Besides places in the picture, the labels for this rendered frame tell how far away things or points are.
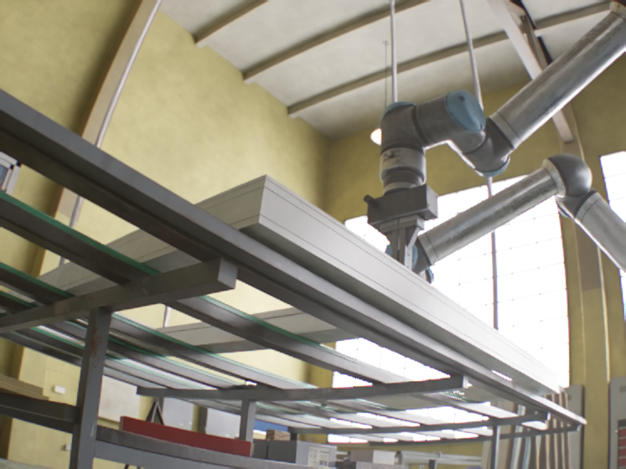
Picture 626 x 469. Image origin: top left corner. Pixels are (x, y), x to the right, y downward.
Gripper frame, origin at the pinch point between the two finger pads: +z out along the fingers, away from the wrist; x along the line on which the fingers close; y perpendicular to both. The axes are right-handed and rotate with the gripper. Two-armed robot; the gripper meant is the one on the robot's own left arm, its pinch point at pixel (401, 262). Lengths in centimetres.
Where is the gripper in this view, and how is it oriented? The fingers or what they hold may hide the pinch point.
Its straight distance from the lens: 100.0
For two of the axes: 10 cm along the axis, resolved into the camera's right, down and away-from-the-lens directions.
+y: -6.2, -3.7, -6.9
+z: -0.8, 9.1, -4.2
